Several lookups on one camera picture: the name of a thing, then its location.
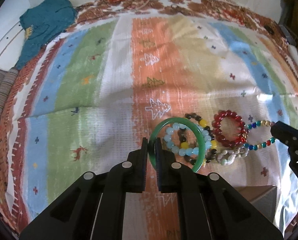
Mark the multicolour bead bracelet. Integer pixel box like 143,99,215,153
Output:
243,119,276,151

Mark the white pearl bead bracelet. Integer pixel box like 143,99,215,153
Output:
215,146,250,166

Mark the black yellow bead bracelet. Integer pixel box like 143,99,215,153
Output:
177,113,219,165

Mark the light blue bead bracelet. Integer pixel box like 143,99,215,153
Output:
163,122,213,157

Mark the red bead bracelet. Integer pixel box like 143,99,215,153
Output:
211,109,250,148

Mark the green jade bangle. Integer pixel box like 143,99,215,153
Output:
148,117,206,172

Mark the silver pink metal tin box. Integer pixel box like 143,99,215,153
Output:
235,185,278,223

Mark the colourful striped mat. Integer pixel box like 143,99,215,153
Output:
0,10,298,233

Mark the teal garment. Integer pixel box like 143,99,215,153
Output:
15,0,77,70

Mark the floral brown bedsheet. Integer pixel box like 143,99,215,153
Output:
0,0,298,237

